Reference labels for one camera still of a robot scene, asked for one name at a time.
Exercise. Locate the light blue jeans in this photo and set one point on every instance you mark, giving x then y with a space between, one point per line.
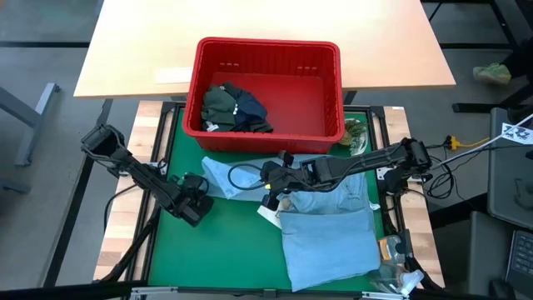
329 250

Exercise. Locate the white label sticker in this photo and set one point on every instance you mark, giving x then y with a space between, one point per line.
170 76

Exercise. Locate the green succulent plant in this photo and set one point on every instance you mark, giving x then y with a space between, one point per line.
354 133

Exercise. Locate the white printed tote bag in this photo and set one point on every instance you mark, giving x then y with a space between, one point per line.
268 214

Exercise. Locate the grey chair seat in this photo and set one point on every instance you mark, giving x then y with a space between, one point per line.
508 175

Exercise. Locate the black keyboard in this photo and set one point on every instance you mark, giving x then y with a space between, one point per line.
522 254

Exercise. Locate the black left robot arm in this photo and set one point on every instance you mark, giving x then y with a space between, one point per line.
125 162

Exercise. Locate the black white patterned card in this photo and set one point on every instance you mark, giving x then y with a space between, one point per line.
516 133

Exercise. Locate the clear spray bottle white nozzle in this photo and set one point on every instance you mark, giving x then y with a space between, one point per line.
399 281

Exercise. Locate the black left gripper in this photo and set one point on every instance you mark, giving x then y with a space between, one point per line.
193 210

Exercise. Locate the silver aluminium bar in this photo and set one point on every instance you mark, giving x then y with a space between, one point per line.
385 296
154 291

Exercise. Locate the clear bottle orange label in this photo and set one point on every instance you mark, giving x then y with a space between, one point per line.
389 249

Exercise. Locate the light wood desk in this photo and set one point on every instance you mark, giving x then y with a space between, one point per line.
375 41

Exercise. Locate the green table mat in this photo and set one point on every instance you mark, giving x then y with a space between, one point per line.
200 250

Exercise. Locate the small black camera box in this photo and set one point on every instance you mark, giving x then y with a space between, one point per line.
270 294

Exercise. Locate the grey side desk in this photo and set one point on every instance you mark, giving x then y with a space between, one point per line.
485 250

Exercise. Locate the grey metal table leg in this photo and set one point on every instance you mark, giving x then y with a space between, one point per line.
29 116

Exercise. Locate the red plastic laundry bin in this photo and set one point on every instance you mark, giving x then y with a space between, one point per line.
291 100

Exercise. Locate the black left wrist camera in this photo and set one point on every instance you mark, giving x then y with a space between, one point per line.
192 182

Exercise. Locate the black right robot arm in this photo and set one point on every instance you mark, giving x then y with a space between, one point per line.
375 156

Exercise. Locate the navy blue garment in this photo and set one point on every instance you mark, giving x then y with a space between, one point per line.
252 110

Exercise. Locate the person's leg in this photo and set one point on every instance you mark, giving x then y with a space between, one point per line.
520 60

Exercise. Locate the black metal table frame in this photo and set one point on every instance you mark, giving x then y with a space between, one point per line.
146 250

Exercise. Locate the person's foot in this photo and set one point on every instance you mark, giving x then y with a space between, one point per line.
492 74

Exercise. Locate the black computer mouse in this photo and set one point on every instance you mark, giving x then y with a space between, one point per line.
501 289

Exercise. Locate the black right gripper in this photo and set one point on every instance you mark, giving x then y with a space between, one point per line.
302 175

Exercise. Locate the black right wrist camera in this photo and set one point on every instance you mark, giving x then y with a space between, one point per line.
270 171

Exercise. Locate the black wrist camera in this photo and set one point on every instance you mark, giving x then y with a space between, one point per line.
270 171
192 182

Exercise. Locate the dark green garment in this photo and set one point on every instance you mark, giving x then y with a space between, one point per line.
218 108

